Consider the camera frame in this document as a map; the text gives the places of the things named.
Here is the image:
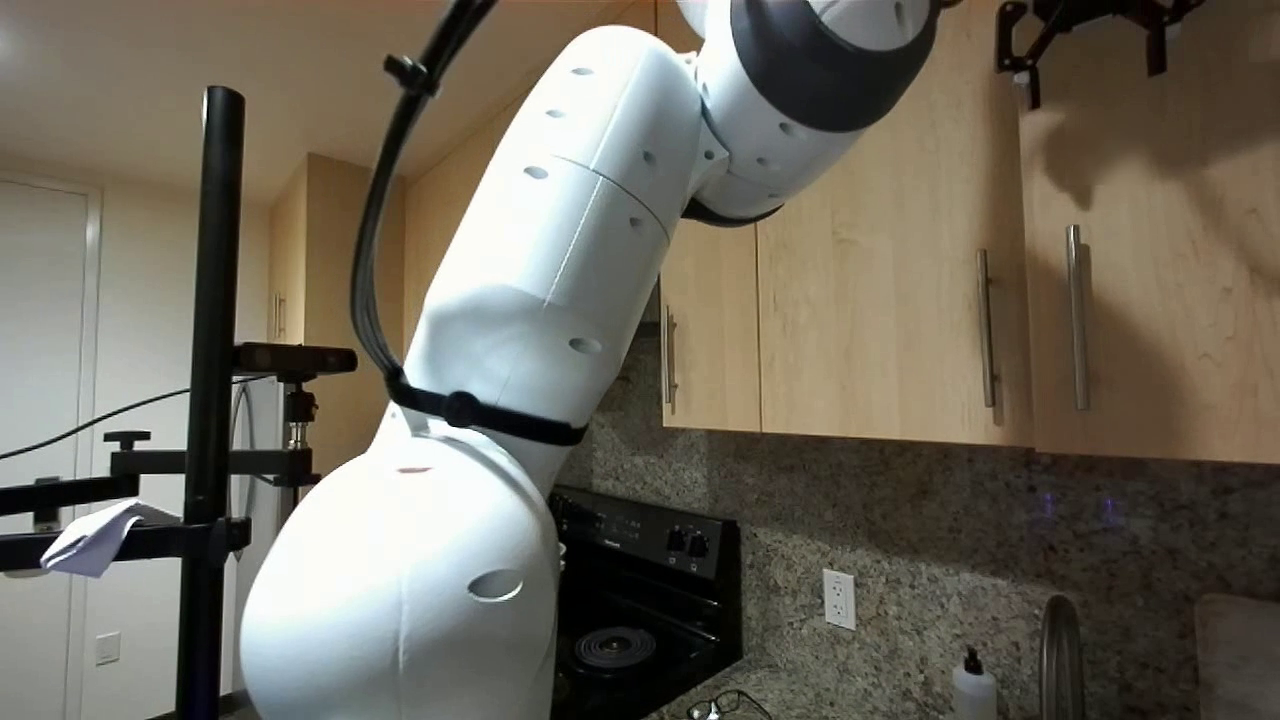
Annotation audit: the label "white crumpled cloth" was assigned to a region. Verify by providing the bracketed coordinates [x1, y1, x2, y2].
[39, 498, 183, 580]

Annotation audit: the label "narrow wood cabinet door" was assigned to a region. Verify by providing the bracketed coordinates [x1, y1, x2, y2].
[655, 0, 763, 434]

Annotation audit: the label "light wood wall cabinet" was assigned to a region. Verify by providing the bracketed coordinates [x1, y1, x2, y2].
[403, 0, 1280, 467]

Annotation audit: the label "white room door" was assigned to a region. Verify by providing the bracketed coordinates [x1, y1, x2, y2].
[0, 174, 104, 720]

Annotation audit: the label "black electric stove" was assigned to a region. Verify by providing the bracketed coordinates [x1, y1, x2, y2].
[547, 486, 744, 720]

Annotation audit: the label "black cable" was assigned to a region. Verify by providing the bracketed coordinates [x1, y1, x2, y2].
[0, 374, 273, 463]

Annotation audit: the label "silver kitchen tap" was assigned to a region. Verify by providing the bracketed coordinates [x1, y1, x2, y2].
[1039, 594, 1087, 720]

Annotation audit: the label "white soap pump bottle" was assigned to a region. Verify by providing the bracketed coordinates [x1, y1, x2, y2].
[951, 647, 999, 720]

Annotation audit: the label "wide wood cabinet door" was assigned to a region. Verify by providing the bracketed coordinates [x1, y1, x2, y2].
[756, 0, 1035, 448]

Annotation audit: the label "black rimmed eyeglasses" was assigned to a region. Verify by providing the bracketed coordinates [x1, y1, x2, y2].
[687, 688, 773, 720]

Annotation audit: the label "white wall socket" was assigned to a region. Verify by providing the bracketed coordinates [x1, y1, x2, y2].
[822, 568, 859, 632]

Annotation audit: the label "silver bar door handle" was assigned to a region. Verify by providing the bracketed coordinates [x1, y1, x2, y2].
[662, 304, 679, 413]
[1065, 224, 1092, 413]
[976, 248, 1000, 410]

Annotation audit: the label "coil stove burner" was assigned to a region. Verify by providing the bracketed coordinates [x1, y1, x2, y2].
[574, 626, 658, 670]

